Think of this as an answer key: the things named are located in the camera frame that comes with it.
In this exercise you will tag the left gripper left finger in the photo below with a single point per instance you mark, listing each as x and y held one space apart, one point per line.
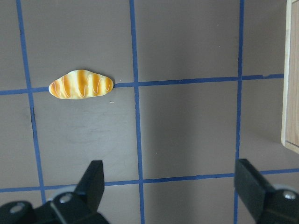
80 206

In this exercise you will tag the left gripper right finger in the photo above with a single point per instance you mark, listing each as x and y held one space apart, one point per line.
267 203

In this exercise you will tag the light wooden drawer cabinet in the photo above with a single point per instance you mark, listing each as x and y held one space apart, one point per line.
290 111

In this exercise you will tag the striped toy bread roll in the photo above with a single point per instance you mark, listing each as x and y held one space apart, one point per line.
80 84

